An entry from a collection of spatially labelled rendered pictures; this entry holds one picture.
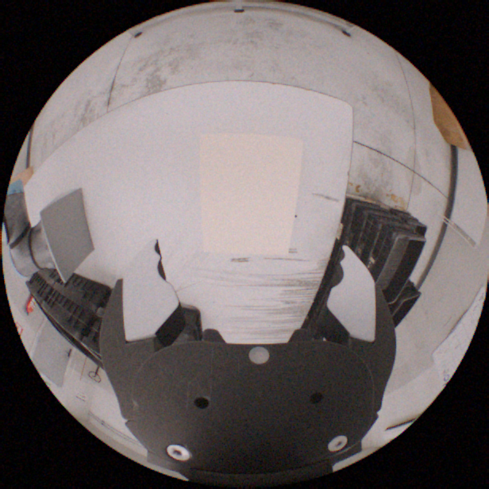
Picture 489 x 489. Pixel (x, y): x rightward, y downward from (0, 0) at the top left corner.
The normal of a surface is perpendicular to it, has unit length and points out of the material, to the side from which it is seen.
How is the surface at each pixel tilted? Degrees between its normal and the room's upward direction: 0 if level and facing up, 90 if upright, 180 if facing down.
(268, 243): 0
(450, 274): 90
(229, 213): 0
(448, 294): 90
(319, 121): 0
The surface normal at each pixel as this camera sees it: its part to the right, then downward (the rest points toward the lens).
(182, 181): 0.00, 0.50
